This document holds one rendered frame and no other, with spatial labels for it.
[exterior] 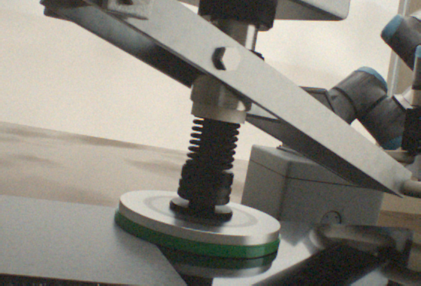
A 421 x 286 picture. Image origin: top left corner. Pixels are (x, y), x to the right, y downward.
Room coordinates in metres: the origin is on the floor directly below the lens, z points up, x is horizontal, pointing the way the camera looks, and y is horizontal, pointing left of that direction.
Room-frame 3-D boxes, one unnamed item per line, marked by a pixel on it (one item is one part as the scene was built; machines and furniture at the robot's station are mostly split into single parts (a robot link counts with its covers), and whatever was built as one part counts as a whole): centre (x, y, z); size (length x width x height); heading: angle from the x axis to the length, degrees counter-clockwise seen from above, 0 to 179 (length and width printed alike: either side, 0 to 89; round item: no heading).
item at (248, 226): (0.66, -0.01, 0.84); 0.21 x 0.21 x 0.01
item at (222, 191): (0.66, -0.01, 0.88); 0.07 x 0.07 x 0.01
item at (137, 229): (0.66, -0.01, 0.84); 0.22 x 0.22 x 0.04
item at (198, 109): (0.66, -0.01, 0.98); 0.07 x 0.07 x 0.04
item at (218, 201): (0.66, -0.01, 0.87); 0.07 x 0.07 x 0.01
